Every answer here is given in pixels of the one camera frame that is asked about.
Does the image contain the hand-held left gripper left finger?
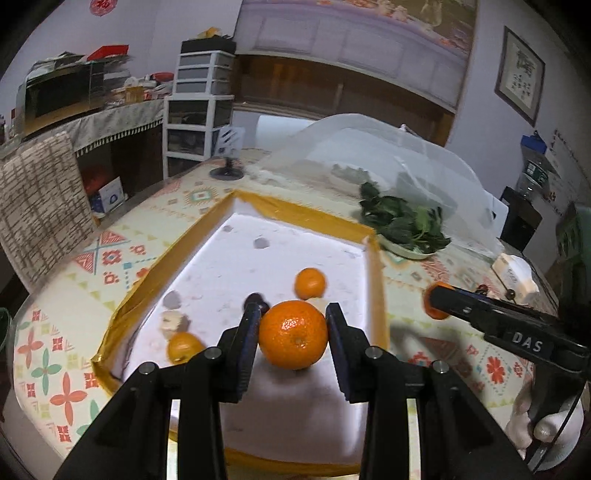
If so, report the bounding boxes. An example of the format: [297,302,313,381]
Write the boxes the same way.
[53,302,271,480]

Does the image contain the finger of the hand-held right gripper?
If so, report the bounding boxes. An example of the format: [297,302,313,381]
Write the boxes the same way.
[455,288,498,306]
[428,285,499,335]

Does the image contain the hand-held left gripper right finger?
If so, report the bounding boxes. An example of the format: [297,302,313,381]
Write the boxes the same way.
[324,302,532,480]

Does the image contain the orange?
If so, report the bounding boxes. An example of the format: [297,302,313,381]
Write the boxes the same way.
[424,282,451,320]
[259,300,329,371]
[167,332,206,364]
[294,268,327,300]

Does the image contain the small beige yam chunk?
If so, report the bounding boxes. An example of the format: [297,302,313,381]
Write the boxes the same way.
[159,310,190,334]

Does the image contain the white box with yellow rim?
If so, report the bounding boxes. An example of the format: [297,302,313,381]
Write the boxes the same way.
[91,189,389,476]

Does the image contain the person's right hand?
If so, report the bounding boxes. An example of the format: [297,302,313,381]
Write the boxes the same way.
[505,383,585,450]

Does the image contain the white oval plate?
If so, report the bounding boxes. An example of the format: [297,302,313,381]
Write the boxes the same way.
[376,233,451,260]

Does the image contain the white appliance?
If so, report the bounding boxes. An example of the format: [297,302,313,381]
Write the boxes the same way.
[482,191,510,241]

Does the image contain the black box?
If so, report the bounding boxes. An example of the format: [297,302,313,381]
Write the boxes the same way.
[499,186,543,252]

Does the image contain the green spinach leaves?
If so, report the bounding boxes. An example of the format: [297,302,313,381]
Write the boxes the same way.
[358,181,452,254]

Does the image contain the clear water bottle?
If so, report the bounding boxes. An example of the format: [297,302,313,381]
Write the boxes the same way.
[515,157,548,201]

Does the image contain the white mesh food cover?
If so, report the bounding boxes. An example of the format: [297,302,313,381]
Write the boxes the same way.
[249,112,499,259]

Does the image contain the black stand with white card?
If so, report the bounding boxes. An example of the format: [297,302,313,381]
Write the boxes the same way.
[210,127,245,182]

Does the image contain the blue and white box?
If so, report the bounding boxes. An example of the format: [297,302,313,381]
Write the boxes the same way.
[90,178,125,213]

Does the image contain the chair with checkered cloth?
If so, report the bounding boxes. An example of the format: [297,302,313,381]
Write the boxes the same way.
[0,131,95,291]

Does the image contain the plastic drawer unit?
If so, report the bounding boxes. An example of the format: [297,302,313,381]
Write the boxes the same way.
[163,38,237,178]

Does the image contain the side table with cloth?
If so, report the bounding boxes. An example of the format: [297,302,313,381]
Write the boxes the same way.
[0,99,167,195]

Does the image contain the black microwave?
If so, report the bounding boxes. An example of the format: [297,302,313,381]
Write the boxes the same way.
[16,62,105,134]

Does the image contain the red box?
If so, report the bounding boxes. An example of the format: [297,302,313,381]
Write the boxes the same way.
[88,45,130,61]

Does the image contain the white wall chart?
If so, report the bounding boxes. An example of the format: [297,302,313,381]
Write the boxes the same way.
[545,129,587,217]

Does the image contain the framed wall picture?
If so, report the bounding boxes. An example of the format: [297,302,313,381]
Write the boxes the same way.
[494,26,546,127]

